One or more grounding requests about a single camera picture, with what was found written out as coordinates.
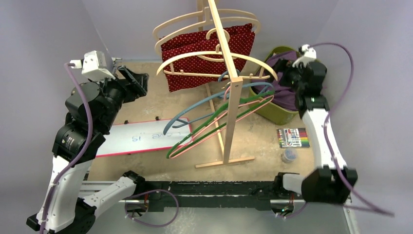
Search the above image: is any green plastic basket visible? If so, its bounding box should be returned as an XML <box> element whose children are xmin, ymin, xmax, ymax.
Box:
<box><xmin>247</xmin><ymin>46</ymin><xmax>320</xmax><ymax>126</ymax></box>

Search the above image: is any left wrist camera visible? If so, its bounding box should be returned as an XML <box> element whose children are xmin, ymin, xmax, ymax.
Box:
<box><xmin>70</xmin><ymin>50</ymin><xmax>115</xmax><ymax>81</ymax></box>

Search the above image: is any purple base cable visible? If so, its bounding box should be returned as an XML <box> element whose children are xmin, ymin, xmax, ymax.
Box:
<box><xmin>124</xmin><ymin>189</ymin><xmax>179</xmax><ymax>228</ymax></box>

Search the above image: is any red-edged whiteboard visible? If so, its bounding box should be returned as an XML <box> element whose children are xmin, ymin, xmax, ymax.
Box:
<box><xmin>96</xmin><ymin>119</ymin><xmax>192</xmax><ymax>157</ymax></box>

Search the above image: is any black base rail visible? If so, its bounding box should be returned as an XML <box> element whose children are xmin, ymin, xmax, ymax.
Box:
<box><xmin>124</xmin><ymin>180</ymin><xmax>305</xmax><ymax>212</ymax></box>

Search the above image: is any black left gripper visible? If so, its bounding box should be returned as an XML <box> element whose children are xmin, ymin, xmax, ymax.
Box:
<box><xmin>90</xmin><ymin>65</ymin><xmax>148</xmax><ymax>132</ymax></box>

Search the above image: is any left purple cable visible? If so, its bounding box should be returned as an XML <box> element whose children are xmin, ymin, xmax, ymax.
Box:
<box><xmin>38</xmin><ymin>62</ymin><xmax>94</xmax><ymax>234</ymax></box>

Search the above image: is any grey-blue plastic hanger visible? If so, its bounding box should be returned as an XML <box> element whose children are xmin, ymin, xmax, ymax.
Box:
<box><xmin>163</xmin><ymin>81</ymin><xmax>275</xmax><ymax>135</ymax></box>

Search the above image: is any red polka dot garment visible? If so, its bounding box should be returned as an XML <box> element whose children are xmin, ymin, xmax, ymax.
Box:
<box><xmin>161</xmin><ymin>23</ymin><xmax>256</xmax><ymax>92</ymax></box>

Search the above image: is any green plastic hanger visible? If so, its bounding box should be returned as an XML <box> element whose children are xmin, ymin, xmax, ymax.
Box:
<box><xmin>166</xmin><ymin>91</ymin><xmax>275</xmax><ymax>159</ymax></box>

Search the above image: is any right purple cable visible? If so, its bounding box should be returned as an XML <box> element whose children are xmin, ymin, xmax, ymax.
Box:
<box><xmin>308</xmin><ymin>42</ymin><xmax>395</xmax><ymax>217</ymax></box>

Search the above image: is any marker pen box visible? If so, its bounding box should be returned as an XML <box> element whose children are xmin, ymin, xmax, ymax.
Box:
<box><xmin>277</xmin><ymin>128</ymin><xmax>310</xmax><ymax>148</ymax></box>

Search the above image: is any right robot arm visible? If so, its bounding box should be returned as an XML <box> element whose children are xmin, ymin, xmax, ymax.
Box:
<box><xmin>273</xmin><ymin>59</ymin><xmax>358</xmax><ymax>204</ymax></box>

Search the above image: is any purple garment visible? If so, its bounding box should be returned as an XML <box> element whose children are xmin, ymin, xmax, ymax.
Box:
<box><xmin>265</xmin><ymin>46</ymin><xmax>298</xmax><ymax>111</ymax></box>

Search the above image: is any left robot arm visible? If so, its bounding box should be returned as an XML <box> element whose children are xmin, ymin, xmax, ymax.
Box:
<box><xmin>26</xmin><ymin>65</ymin><xmax>149</xmax><ymax>234</ymax></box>

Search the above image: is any pink wire hanger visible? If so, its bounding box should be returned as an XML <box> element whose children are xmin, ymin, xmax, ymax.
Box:
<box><xmin>168</xmin><ymin>84</ymin><xmax>275</xmax><ymax>159</ymax></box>

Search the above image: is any small clear plastic cup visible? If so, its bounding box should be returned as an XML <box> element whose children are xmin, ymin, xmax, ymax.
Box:
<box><xmin>281</xmin><ymin>148</ymin><xmax>298</xmax><ymax>163</ymax></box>

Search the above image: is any wooden clothes rack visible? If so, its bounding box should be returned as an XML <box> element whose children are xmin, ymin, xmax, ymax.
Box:
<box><xmin>195</xmin><ymin>0</ymin><xmax>255</xmax><ymax>169</ymax></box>

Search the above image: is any wooden hanger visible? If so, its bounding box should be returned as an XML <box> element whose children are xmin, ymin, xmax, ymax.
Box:
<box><xmin>152</xmin><ymin>17</ymin><xmax>261</xmax><ymax>55</ymax></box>
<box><xmin>156</xmin><ymin>43</ymin><xmax>279</xmax><ymax>80</ymax></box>
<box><xmin>166</xmin><ymin>6</ymin><xmax>257</xmax><ymax>25</ymax></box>

